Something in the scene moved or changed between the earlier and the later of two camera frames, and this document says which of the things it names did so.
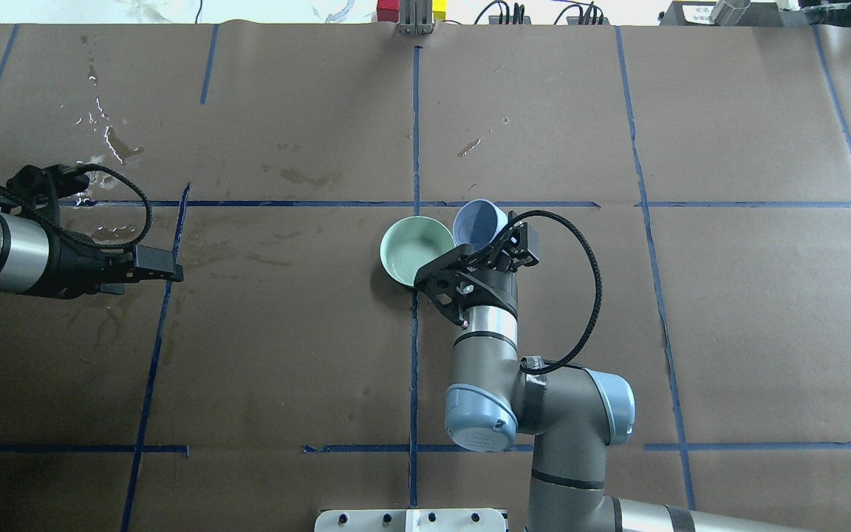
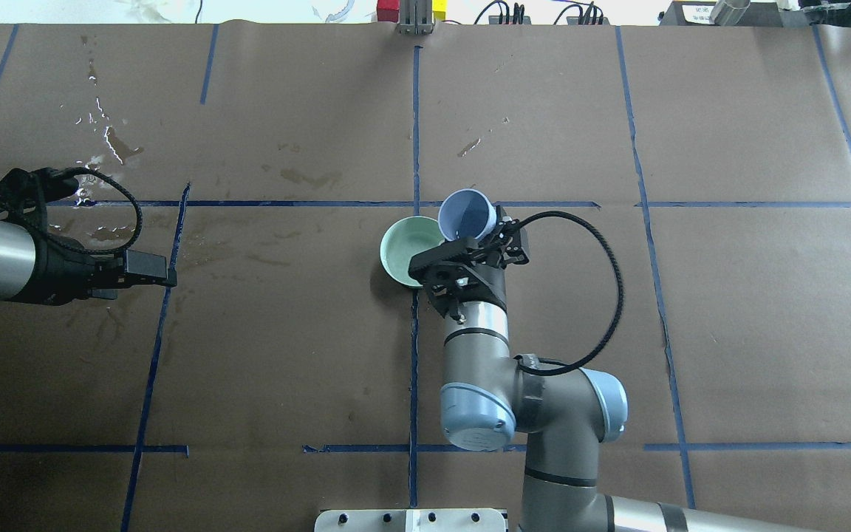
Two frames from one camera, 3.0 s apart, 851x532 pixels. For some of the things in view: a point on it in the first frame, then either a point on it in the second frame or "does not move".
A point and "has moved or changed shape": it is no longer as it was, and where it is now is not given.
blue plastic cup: x=476 y=221 has moved or changed shape
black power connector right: x=592 y=16 does not move
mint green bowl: x=410 y=241 does not move
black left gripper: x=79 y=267 does not move
